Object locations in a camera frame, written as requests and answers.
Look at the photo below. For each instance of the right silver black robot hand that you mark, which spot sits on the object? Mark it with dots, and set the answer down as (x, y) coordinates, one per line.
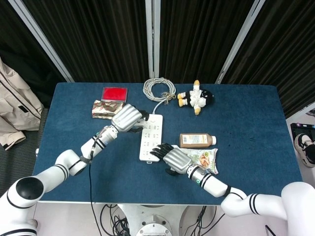
(177, 159)

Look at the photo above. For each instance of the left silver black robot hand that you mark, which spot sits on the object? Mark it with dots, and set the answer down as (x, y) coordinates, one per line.
(125, 118)

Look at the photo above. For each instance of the white plug adapter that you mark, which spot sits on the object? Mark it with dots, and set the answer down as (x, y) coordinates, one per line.
(142, 124)

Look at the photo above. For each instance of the white power strip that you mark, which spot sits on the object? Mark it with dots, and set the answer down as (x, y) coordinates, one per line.
(153, 132)

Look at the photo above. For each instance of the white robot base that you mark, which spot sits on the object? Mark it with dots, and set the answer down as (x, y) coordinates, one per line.
(152, 221)

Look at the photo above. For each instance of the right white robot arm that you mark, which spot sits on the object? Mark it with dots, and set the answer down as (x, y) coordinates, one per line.
(214, 185)

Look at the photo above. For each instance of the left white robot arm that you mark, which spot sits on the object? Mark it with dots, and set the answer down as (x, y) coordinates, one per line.
(61, 167)

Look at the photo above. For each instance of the beige patterned snack packet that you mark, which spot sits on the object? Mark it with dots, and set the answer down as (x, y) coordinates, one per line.
(103, 109)

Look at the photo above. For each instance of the brown drink bottle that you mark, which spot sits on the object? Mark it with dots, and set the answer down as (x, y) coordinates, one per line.
(194, 140)

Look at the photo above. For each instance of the red ink pad tin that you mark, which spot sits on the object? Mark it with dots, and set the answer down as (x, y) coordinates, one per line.
(114, 94)

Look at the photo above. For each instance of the white snack bag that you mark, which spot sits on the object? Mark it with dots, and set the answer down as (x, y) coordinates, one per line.
(206, 159)

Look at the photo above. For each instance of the black white plush toy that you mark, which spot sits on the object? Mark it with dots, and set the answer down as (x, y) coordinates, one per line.
(197, 97)

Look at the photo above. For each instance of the blue table cloth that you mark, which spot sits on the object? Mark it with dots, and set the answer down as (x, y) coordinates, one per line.
(246, 147)

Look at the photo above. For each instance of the black pleated curtain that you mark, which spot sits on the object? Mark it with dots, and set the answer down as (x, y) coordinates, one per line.
(197, 37)
(290, 49)
(98, 37)
(14, 37)

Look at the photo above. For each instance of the beige jacket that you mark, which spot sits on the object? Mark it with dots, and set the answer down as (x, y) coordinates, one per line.
(14, 108)

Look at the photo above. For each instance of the black white sneaker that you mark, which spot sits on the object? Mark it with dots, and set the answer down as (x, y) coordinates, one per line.
(305, 147)

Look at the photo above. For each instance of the beige shoe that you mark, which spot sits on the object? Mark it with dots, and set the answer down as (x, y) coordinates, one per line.
(34, 223)

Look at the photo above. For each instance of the aluminium frame post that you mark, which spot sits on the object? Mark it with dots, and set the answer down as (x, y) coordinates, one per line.
(241, 39)
(152, 37)
(41, 39)

